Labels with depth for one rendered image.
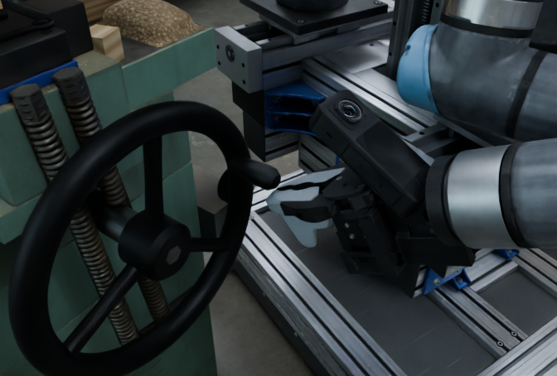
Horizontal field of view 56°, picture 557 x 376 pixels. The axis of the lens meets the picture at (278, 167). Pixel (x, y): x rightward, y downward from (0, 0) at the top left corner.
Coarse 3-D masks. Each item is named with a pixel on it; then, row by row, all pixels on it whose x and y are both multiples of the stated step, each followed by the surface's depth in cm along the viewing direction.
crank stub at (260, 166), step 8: (232, 160) 54; (240, 160) 54; (248, 160) 53; (232, 168) 54; (240, 168) 53; (248, 168) 53; (256, 168) 52; (264, 168) 52; (272, 168) 52; (248, 176) 53; (256, 176) 52; (264, 176) 51; (272, 176) 52; (280, 176) 52; (256, 184) 52; (264, 184) 52; (272, 184) 52
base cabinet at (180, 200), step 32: (192, 192) 82; (192, 224) 85; (64, 256) 65; (192, 256) 89; (0, 288) 59; (64, 288) 67; (0, 320) 61; (64, 320) 69; (0, 352) 62; (96, 352) 77; (192, 352) 100
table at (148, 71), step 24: (144, 48) 67; (168, 48) 67; (192, 48) 71; (144, 72) 65; (168, 72) 69; (192, 72) 72; (144, 96) 67; (120, 168) 55; (0, 216) 45; (24, 216) 47; (0, 240) 46
